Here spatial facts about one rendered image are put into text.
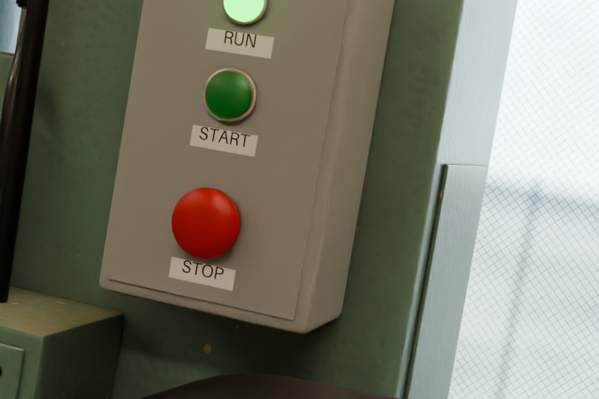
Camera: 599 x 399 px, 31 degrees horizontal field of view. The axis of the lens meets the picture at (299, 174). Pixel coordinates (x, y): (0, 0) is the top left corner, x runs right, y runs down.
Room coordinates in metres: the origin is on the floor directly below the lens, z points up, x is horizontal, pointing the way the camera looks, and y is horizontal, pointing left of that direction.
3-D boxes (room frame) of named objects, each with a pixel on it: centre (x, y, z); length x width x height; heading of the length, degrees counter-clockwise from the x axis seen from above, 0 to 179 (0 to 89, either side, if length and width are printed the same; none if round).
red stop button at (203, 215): (0.45, 0.04, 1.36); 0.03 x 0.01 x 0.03; 73
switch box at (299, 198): (0.48, 0.03, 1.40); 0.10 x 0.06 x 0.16; 73
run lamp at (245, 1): (0.45, 0.04, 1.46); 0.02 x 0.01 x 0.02; 73
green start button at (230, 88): (0.45, 0.04, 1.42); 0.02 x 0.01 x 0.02; 73
